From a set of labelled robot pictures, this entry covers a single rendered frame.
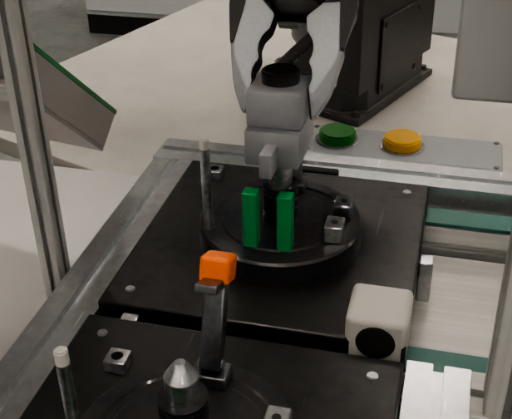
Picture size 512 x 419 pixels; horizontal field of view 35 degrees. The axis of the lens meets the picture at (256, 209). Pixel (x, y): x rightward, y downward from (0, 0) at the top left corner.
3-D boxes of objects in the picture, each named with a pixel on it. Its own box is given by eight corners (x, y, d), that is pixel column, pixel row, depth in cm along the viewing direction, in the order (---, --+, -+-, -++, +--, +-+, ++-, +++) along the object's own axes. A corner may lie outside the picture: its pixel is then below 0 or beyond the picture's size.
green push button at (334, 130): (322, 136, 91) (322, 120, 90) (357, 140, 90) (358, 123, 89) (315, 152, 88) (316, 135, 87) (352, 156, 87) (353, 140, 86)
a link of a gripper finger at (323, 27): (354, 131, 67) (346, 27, 69) (348, 109, 62) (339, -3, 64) (317, 135, 68) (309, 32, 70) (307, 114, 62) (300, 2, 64)
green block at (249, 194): (246, 239, 67) (244, 185, 65) (260, 240, 67) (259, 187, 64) (243, 246, 66) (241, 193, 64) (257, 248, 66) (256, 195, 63)
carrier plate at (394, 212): (193, 176, 84) (191, 158, 83) (427, 202, 79) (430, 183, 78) (99, 321, 65) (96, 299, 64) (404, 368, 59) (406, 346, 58)
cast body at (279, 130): (263, 132, 69) (263, 53, 66) (313, 137, 68) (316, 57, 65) (237, 176, 62) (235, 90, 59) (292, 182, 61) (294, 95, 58)
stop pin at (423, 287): (416, 291, 71) (420, 253, 69) (430, 293, 71) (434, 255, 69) (414, 301, 70) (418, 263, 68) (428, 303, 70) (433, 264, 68)
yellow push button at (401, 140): (385, 142, 90) (386, 125, 89) (421, 145, 89) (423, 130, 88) (380, 159, 86) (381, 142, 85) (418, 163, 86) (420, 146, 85)
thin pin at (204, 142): (205, 225, 69) (200, 135, 65) (214, 226, 69) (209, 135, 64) (203, 230, 68) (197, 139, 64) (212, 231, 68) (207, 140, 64)
